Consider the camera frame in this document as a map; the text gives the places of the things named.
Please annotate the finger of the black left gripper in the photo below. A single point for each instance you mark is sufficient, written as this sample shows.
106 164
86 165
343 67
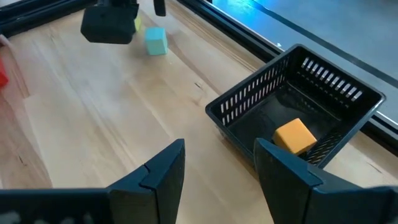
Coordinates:
159 7

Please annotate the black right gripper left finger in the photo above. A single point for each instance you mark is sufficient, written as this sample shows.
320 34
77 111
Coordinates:
155 193

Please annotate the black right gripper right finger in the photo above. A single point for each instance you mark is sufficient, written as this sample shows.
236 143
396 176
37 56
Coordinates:
286 189

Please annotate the green foam block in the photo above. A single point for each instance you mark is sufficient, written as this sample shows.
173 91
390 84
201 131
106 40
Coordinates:
137 24

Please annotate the small pale green block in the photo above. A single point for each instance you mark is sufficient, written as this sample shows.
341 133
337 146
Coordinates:
155 42

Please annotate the small orange foam cube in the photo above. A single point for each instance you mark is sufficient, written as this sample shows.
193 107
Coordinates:
293 137

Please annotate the black plastic basket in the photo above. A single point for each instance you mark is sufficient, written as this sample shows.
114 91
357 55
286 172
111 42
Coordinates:
280 102

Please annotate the red plastic basket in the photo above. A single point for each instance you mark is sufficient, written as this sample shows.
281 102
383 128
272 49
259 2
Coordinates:
2 76

